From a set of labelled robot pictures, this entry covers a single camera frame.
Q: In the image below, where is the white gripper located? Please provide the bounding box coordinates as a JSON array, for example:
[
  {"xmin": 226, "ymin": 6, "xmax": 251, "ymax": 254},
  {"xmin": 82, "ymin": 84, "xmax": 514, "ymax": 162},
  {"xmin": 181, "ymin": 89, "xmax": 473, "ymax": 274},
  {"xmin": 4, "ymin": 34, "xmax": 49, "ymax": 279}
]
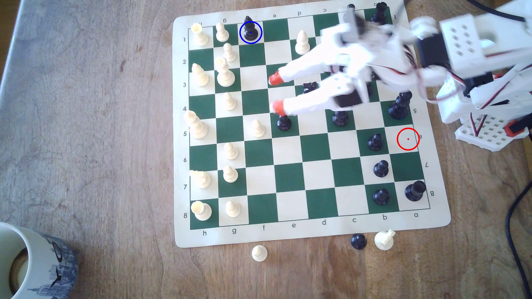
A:
[{"xmin": 268, "ymin": 23, "xmax": 416, "ymax": 117}]

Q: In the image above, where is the black bishop chess piece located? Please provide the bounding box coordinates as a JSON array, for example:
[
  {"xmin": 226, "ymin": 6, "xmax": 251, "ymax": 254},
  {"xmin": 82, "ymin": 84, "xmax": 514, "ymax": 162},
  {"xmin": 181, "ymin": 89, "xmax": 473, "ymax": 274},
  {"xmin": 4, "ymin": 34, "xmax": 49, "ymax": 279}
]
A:
[{"xmin": 242, "ymin": 16, "xmax": 257, "ymax": 39}]

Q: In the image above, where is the white bishop chess piece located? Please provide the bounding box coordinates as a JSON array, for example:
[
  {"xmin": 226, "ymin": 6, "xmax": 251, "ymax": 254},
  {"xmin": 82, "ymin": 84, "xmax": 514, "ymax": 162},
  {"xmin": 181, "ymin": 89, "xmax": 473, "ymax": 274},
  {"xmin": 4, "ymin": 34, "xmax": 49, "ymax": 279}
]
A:
[
  {"xmin": 191, "ymin": 63, "xmax": 209, "ymax": 87},
  {"xmin": 295, "ymin": 30, "xmax": 311, "ymax": 56}
]

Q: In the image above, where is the white queen chess piece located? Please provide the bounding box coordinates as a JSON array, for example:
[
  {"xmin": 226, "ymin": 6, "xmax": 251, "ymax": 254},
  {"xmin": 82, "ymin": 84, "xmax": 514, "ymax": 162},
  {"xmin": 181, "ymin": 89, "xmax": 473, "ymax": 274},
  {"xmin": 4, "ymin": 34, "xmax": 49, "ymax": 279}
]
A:
[{"xmin": 214, "ymin": 56, "xmax": 236, "ymax": 88}]

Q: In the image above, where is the green white roll-up chess mat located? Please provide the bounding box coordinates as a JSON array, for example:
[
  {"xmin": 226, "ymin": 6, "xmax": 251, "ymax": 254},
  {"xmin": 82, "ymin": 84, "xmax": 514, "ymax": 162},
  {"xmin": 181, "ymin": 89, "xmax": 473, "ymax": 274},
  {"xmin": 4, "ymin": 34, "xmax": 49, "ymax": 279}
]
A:
[{"xmin": 172, "ymin": 0, "xmax": 451, "ymax": 249}]

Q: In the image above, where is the black rook chess piece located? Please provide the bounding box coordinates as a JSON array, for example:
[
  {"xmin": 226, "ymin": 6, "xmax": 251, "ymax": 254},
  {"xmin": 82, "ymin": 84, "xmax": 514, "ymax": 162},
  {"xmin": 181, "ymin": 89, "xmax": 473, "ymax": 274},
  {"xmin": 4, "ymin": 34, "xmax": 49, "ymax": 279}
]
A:
[
  {"xmin": 404, "ymin": 180, "xmax": 427, "ymax": 202},
  {"xmin": 371, "ymin": 2, "xmax": 388, "ymax": 24}
]

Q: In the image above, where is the white rook chess piece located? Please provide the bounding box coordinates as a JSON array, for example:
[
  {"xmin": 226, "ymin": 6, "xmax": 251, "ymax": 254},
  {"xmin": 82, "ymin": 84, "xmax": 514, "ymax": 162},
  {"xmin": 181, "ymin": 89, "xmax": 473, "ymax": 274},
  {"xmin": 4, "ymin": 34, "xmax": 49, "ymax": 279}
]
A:
[
  {"xmin": 190, "ymin": 23, "xmax": 209, "ymax": 47},
  {"xmin": 190, "ymin": 200, "xmax": 213, "ymax": 221}
]

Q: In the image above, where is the white king chess piece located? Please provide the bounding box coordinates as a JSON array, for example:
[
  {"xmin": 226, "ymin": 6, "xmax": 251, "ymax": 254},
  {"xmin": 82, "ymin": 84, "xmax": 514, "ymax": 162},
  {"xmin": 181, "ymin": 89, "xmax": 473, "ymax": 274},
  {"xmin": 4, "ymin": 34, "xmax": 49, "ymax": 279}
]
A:
[{"xmin": 184, "ymin": 110, "xmax": 208, "ymax": 140}]

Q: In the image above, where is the white knight chess piece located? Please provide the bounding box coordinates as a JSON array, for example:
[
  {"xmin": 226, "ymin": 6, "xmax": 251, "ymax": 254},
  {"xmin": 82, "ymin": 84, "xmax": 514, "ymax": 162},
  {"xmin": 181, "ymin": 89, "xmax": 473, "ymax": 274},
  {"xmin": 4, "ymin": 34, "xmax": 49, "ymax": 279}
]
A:
[
  {"xmin": 190, "ymin": 169, "xmax": 212, "ymax": 189},
  {"xmin": 374, "ymin": 229, "xmax": 396, "ymax": 251}
]

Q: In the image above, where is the orange black table clamp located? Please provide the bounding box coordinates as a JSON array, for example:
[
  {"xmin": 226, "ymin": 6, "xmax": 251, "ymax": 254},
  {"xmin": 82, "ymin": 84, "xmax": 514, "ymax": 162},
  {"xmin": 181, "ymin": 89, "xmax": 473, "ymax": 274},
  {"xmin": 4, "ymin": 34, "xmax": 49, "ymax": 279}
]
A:
[{"xmin": 504, "ymin": 120, "xmax": 529, "ymax": 137}]

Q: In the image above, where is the white mug with skyline print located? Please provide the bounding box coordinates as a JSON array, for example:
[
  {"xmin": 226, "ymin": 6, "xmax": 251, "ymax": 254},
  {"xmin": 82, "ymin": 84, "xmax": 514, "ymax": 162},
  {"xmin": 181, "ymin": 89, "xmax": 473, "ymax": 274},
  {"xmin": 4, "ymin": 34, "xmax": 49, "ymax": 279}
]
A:
[{"xmin": 0, "ymin": 222, "xmax": 79, "ymax": 299}]

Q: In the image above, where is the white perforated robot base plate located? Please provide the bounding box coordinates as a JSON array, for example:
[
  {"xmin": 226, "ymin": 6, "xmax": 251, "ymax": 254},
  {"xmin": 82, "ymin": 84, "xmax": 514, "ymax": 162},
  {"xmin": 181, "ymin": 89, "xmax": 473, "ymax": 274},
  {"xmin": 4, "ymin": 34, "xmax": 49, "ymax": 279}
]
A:
[{"xmin": 454, "ymin": 113, "xmax": 530, "ymax": 152}]

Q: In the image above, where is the black camera cable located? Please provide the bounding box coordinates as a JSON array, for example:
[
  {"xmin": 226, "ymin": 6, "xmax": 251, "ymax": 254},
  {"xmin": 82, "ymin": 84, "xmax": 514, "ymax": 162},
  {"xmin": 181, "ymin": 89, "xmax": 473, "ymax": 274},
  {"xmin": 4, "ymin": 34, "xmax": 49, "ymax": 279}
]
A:
[{"xmin": 465, "ymin": 0, "xmax": 526, "ymax": 22}]

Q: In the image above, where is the black power cable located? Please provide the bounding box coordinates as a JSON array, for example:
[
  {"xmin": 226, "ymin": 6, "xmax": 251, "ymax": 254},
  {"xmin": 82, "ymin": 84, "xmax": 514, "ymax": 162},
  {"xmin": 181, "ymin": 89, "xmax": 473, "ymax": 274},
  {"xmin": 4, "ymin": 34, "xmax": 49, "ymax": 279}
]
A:
[{"xmin": 505, "ymin": 191, "xmax": 532, "ymax": 287}]

